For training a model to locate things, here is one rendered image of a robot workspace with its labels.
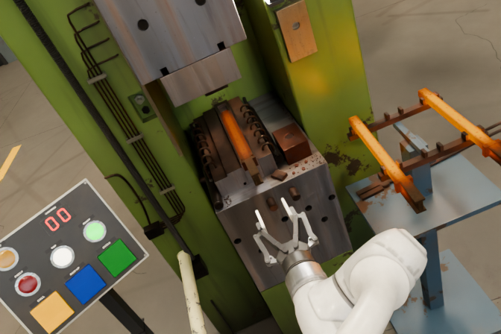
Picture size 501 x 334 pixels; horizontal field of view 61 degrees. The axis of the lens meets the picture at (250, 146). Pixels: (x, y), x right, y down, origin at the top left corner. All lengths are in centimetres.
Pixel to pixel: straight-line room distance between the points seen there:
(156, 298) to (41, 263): 132
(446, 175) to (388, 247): 76
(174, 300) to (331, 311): 165
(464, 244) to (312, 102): 112
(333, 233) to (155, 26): 93
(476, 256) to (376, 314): 153
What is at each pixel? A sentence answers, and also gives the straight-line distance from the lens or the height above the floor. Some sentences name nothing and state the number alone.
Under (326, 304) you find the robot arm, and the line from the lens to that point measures 87.
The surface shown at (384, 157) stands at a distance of 124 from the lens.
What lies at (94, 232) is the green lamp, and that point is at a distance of 125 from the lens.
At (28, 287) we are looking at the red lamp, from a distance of 126.
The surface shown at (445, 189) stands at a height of 70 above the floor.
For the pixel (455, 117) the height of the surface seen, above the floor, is 97.
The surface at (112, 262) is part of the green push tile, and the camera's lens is 125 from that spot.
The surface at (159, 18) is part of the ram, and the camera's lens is 109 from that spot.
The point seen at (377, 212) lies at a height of 70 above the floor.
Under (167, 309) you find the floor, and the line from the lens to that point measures 243.
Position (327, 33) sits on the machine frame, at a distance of 138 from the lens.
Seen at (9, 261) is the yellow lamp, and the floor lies 116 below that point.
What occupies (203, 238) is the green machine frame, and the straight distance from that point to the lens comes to 167.
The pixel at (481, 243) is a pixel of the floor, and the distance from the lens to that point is 225.
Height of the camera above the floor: 180
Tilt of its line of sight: 36 degrees down
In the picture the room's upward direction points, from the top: 23 degrees counter-clockwise
